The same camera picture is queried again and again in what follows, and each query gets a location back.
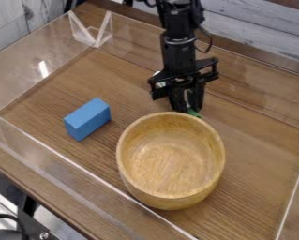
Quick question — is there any clear acrylic corner bracket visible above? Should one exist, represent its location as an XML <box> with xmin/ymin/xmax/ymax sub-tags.
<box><xmin>68</xmin><ymin>11</ymin><xmax>112</xmax><ymax>48</ymax></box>

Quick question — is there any blue foam block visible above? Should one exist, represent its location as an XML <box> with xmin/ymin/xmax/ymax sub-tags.
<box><xmin>64</xmin><ymin>97</ymin><xmax>111</xmax><ymax>142</ymax></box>

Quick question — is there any brown wooden bowl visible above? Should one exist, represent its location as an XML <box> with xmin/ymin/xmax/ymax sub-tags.
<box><xmin>116</xmin><ymin>112</ymin><xmax>226</xmax><ymax>210</ymax></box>

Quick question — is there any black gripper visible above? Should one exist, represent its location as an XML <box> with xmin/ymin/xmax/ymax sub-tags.
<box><xmin>148</xmin><ymin>33</ymin><xmax>219</xmax><ymax>113</ymax></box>

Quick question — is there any black metal table frame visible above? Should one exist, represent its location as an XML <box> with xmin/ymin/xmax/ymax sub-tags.
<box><xmin>16</xmin><ymin>194</ymin><xmax>60</xmax><ymax>240</ymax></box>

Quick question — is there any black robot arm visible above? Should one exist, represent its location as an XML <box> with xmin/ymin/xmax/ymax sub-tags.
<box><xmin>148</xmin><ymin>0</ymin><xmax>219</xmax><ymax>113</ymax></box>

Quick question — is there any green and white marker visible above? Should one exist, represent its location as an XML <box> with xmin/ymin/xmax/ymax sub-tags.
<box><xmin>148</xmin><ymin>90</ymin><xmax>204</xmax><ymax>120</ymax></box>

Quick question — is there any black cable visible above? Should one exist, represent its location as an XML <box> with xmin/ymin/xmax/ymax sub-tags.
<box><xmin>194</xmin><ymin>25</ymin><xmax>214</xmax><ymax>54</ymax></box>

